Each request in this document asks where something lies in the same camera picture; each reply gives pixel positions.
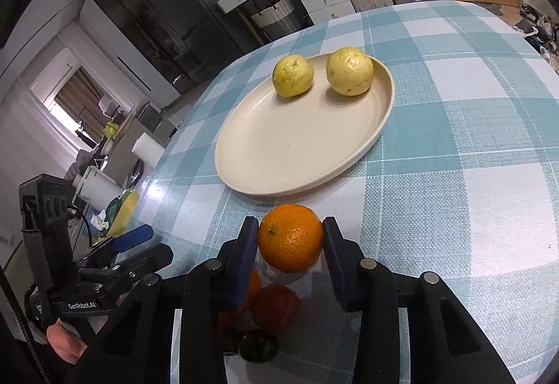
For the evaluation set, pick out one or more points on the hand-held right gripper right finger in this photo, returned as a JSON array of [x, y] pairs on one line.
[[336, 261]]

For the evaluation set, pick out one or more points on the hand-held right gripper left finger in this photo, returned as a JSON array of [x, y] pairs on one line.
[[244, 261]]

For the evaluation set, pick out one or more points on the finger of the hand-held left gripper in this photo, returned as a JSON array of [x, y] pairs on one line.
[[131, 235], [139, 259]]

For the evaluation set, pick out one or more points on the orange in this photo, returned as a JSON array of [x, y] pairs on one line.
[[253, 288], [290, 237]]

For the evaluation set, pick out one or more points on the red tomato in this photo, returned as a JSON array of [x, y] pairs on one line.
[[275, 307]]

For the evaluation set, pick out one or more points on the dark purple plum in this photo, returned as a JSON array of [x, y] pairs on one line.
[[257, 347]]

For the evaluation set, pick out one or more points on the cream round plate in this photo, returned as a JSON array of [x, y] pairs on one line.
[[297, 139]]

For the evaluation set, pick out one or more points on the person's left hand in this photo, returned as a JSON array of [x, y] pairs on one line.
[[65, 340]]

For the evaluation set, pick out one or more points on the yellow plastic bag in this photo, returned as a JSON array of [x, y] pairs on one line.
[[124, 209]]

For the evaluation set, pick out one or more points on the white cylindrical container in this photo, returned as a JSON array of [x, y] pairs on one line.
[[94, 187]]

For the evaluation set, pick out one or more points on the white paper towel roll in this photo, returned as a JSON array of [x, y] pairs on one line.
[[148, 146]]

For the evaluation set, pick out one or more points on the brown curtain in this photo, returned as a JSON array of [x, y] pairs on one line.
[[76, 91]]

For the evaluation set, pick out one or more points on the teal checkered tablecloth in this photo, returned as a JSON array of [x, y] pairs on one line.
[[436, 126]]

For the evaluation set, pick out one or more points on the pale yellow passion fruit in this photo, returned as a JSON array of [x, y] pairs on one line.
[[349, 71]]

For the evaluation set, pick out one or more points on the greenish yellow passion fruit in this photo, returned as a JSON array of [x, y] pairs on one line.
[[293, 76]]

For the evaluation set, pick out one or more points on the dark glass cabinet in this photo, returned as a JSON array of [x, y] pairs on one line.
[[118, 4]]

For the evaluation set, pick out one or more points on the dark grey refrigerator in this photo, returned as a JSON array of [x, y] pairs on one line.
[[187, 8]]

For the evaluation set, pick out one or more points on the wicker basket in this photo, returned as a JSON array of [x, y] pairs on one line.
[[275, 17]]

